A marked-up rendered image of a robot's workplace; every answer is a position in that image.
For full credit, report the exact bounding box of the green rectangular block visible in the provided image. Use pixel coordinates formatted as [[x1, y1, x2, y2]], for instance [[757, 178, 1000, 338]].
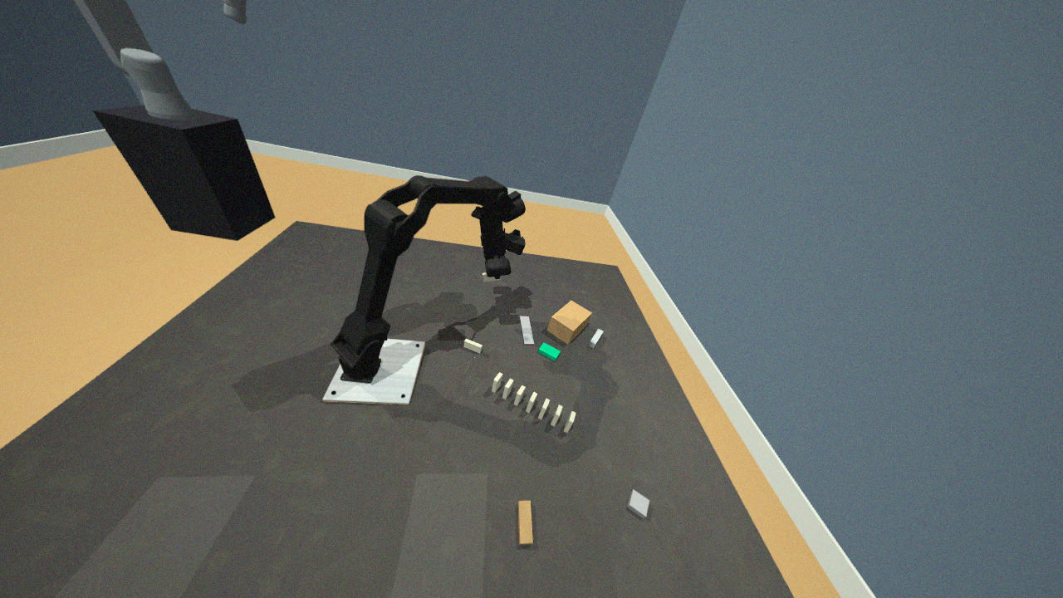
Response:
[[538, 342, 560, 361]]

